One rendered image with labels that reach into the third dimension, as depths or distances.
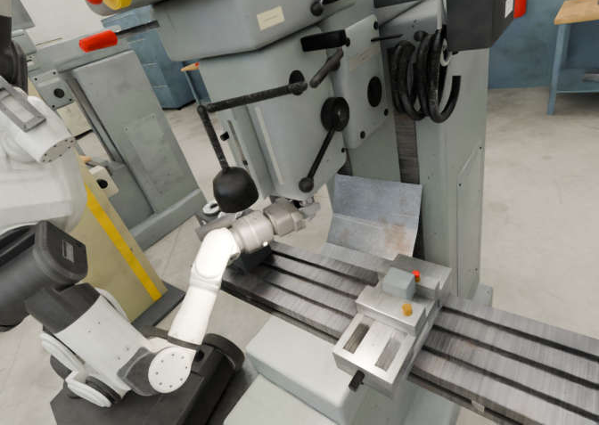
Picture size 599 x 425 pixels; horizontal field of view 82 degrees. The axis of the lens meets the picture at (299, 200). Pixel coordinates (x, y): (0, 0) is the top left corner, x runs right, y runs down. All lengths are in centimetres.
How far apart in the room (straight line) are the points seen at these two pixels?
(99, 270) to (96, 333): 185
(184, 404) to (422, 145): 117
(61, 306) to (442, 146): 95
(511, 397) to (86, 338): 80
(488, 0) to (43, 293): 88
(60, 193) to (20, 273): 15
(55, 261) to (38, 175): 17
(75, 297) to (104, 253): 184
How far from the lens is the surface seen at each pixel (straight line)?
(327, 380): 100
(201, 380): 147
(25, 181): 76
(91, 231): 247
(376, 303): 87
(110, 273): 260
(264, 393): 118
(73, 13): 1041
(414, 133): 106
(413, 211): 116
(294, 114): 66
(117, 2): 58
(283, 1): 63
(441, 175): 111
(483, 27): 75
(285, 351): 107
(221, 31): 61
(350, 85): 78
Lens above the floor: 170
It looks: 32 degrees down
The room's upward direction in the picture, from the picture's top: 17 degrees counter-clockwise
